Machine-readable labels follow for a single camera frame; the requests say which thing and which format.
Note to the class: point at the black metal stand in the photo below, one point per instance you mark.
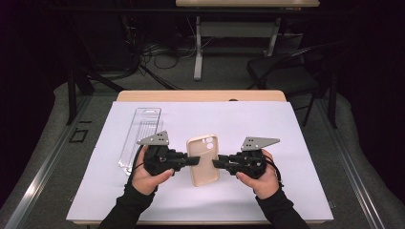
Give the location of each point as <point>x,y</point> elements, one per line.
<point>333,101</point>
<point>72,92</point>

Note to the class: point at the white-legged desk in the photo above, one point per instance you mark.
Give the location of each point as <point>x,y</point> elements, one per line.
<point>198,47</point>

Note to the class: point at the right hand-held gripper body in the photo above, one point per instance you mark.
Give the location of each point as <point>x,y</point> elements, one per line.
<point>251,162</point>

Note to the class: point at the beige phone case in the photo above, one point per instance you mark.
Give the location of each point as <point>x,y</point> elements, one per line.
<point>203,175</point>

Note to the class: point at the black folding chair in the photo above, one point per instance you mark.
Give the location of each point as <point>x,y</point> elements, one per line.
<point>280,71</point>

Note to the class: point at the person's right hand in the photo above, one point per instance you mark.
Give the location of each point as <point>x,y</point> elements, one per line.
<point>266,186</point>

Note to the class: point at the white table sheet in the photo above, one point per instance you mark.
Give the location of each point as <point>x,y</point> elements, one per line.
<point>197,117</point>

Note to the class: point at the person's left hand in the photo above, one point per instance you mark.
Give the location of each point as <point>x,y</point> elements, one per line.
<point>144,183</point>

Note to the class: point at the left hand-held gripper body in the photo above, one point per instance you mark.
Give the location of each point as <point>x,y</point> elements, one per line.
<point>159,159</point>

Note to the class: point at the aluminium floor rail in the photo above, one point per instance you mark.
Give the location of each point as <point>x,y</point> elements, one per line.
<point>41,178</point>
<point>353,171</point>

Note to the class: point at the clear plastic packaging tray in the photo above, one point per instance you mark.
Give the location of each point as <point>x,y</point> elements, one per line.
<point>143,124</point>

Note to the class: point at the wooden table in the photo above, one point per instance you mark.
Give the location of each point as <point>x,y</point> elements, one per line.
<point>197,95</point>

